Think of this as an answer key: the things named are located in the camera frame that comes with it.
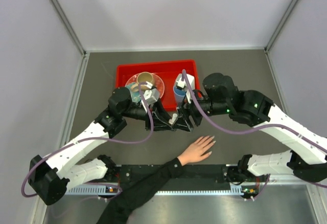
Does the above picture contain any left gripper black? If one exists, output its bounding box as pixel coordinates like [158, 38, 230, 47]
[121, 98, 174, 131]

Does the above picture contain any floral ceramic plate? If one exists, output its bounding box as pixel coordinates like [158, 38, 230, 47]
[125, 73, 165, 103]

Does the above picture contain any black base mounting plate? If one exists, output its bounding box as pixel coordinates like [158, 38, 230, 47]
[117, 165, 242, 183]

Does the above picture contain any red plastic tray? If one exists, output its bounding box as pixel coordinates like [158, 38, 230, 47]
[115, 59, 200, 111]

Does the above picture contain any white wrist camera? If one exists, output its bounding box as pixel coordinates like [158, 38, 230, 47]
[142, 82, 160, 105]
[174, 73, 195, 103]

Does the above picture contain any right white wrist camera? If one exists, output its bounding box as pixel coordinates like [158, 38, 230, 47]
[174, 73, 195, 103]

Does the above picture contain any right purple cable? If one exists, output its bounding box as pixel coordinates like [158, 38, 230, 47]
[181, 69, 327, 199]

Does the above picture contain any beige ceramic mug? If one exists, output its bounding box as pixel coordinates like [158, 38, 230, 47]
[131, 72, 155, 92]

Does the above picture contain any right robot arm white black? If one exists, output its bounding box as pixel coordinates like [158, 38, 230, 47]
[174, 71, 326, 186]

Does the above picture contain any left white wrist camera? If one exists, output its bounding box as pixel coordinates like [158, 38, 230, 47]
[142, 82, 160, 105]

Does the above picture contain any black sleeved forearm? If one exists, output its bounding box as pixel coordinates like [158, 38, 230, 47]
[97, 158, 182, 224]

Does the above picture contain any nail polish bottle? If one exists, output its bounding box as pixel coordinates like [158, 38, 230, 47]
[169, 114, 178, 125]

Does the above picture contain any grey slotted cable duct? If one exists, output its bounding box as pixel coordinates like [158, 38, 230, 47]
[66, 183, 259, 196]

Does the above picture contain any blue plastic cup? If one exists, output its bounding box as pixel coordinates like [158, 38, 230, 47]
[173, 87, 186, 104]

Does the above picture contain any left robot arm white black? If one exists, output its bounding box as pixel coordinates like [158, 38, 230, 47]
[23, 87, 177, 206]

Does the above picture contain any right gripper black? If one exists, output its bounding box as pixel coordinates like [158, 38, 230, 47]
[172, 88, 230, 132]

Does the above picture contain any person's hand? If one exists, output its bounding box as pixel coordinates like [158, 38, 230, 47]
[177, 136, 216, 166]

